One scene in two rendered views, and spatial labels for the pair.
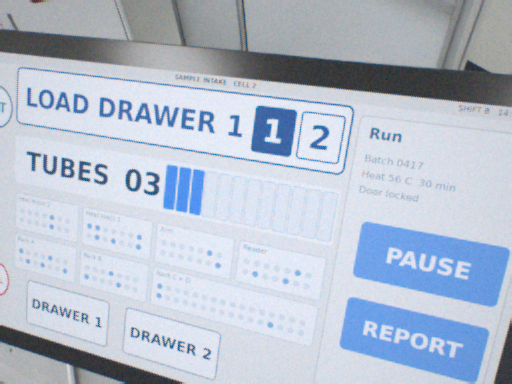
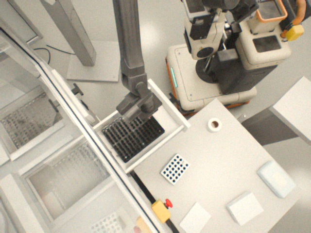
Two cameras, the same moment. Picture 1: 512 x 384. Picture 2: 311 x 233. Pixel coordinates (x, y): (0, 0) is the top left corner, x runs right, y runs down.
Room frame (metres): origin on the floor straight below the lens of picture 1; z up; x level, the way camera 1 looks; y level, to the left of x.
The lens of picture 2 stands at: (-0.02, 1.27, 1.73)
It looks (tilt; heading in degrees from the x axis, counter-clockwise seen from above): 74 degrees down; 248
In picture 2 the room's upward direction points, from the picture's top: 3 degrees clockwise
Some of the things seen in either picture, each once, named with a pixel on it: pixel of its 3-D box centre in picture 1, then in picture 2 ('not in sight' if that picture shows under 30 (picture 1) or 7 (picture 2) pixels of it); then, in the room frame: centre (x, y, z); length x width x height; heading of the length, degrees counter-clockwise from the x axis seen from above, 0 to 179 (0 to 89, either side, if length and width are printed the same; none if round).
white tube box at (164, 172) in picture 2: not in sight; (175, 168); (-0.12, 1.29, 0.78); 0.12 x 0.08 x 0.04; 30
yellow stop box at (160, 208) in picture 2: not in sight; (161, 209); (0.00, 1.42, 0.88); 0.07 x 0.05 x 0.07; 110
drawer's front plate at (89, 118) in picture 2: not in sight; (74, 96); (0.24, 0.82, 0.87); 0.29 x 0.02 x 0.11; 110
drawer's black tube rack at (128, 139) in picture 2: not in sight; (133, 132); (0.02, 1.07, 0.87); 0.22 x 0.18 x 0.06; 20
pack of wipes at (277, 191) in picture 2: not in sight; (276, 178); (-0.56, 1.48, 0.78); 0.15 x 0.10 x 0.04; 109
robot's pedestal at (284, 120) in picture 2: not in sight; (268, 125); (-0.91, 1.22, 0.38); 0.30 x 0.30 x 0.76; 24
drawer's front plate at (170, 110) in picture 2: not in sight; (167, 106); (-0.17, 1.00, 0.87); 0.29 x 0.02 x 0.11; 110
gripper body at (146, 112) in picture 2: not in sight; (146, 104); (-0.07, 1.03, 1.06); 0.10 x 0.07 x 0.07; 21
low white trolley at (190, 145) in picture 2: not in sight; (199, 177); (-0.29, 1.39, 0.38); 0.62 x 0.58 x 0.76; 110
